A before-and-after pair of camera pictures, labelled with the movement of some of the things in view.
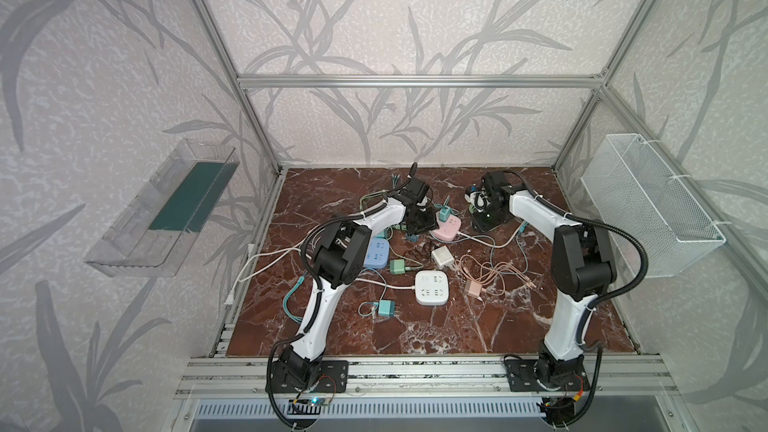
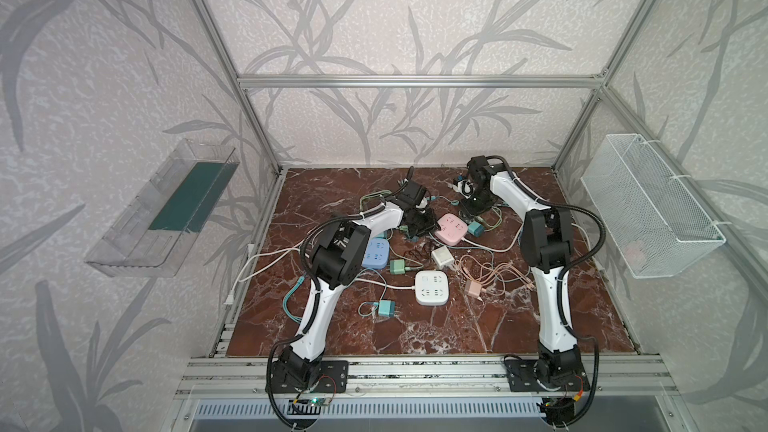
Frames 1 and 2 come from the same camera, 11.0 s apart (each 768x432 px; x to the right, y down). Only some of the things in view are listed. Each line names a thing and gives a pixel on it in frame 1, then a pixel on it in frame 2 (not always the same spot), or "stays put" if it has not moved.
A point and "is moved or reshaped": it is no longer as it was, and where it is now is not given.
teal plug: (444, 214) is moved or reshaped
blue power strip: (378, 253) stays put
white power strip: (432, 287) stays put
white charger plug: (442, 256) stays put
